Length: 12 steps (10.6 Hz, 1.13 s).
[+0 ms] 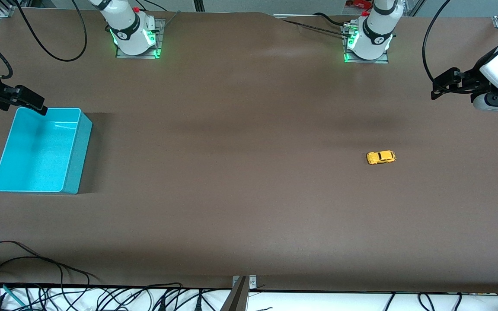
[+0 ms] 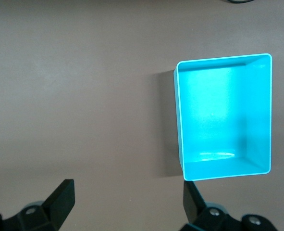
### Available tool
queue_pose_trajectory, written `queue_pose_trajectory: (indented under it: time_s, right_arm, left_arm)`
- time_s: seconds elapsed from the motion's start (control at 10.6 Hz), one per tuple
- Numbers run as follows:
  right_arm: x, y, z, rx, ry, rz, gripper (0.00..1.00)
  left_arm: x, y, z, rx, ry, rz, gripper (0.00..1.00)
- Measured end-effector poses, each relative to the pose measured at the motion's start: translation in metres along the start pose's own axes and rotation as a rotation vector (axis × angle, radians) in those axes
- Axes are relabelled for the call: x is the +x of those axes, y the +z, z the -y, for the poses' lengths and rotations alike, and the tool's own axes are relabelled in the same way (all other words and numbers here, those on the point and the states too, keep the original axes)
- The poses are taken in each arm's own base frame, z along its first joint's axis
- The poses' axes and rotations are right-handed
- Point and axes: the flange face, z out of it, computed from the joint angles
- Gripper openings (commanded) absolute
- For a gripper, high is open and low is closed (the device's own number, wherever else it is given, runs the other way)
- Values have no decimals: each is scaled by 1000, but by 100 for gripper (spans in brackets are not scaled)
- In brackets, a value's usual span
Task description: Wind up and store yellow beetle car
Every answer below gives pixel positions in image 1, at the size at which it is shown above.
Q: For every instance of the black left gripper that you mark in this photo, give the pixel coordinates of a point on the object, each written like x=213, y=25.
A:
x=473, y=78

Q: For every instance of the yellow toy beetle car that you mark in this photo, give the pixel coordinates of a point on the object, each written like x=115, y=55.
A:
x=381, y=157

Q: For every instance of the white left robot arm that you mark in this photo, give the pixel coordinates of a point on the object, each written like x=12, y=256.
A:
x=376, y=30

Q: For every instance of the teal plastic bin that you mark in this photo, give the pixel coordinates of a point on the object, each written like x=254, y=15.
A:
x=37, y=151

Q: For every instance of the red object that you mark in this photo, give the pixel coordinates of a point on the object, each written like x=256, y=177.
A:
x=359, y=3

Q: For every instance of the black power plug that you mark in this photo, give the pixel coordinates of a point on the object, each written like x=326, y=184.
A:
x=199, y=303
x=161, y=304

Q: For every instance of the white lower shelf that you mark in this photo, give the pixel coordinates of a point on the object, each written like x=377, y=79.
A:
x=318, y=303

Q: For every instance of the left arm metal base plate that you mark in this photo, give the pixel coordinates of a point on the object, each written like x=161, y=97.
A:
x=385, y=60

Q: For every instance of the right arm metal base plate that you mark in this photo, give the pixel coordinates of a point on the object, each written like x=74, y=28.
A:
x=160, y=41

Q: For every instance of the grey metal table bracket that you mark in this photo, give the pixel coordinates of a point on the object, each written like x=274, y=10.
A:
x=238, y=293

